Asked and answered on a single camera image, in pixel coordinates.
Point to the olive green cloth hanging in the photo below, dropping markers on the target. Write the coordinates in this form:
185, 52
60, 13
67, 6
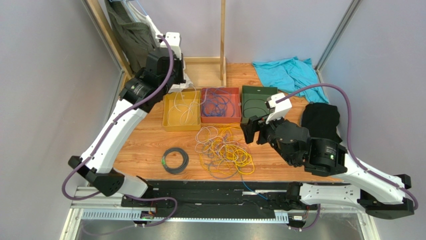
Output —
134, 37

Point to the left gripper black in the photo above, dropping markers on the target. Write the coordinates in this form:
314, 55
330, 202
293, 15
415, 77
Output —
179, 64

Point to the yellow plastic bin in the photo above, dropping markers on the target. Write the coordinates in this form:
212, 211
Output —
181, 111

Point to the green plastic bin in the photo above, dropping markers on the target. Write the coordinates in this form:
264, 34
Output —
253, 101

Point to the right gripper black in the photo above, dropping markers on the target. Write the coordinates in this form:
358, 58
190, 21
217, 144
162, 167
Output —
261, 129

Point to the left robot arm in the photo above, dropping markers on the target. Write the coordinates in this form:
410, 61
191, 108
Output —
95, 165

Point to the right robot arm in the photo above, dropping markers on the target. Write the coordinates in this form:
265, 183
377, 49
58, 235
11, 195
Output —
379, 194

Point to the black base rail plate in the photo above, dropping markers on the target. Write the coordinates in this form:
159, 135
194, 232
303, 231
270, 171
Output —
217, 199

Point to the cyan cloth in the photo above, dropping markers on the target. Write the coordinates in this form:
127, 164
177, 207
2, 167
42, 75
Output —
287, 75

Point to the black cloth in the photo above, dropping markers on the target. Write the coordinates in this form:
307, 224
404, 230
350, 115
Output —
322, 120

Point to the wooden frame stand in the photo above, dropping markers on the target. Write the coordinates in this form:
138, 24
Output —
201, 24

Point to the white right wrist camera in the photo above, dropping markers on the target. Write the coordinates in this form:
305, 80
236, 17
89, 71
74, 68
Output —
277, 110

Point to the aluminium frame rail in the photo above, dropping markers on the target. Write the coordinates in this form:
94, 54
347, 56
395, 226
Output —
118, 207

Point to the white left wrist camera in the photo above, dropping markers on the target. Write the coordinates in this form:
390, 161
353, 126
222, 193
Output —
174, 40

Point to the red plastic bin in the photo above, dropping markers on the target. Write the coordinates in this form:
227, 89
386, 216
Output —
220, 105

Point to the white cloth hanging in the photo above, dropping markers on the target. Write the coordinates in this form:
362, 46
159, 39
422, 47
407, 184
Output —
142, 17

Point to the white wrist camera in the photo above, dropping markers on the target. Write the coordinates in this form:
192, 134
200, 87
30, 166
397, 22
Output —
174, 40
277, 110

